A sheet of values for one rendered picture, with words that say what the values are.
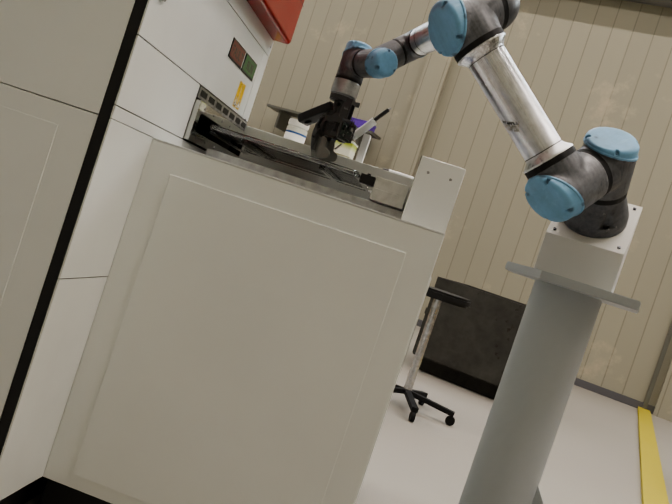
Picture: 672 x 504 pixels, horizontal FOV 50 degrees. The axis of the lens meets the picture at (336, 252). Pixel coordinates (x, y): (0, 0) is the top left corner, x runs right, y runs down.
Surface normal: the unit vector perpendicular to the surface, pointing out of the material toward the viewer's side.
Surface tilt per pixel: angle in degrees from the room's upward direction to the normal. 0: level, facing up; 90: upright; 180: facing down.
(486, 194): 90
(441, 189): 90
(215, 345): 90
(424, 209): 90
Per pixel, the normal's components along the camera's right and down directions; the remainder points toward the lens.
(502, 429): -0.73, -0.22
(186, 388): -0.11, -0.01
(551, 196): -0.72, 0.58
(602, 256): -0.38, -0.10
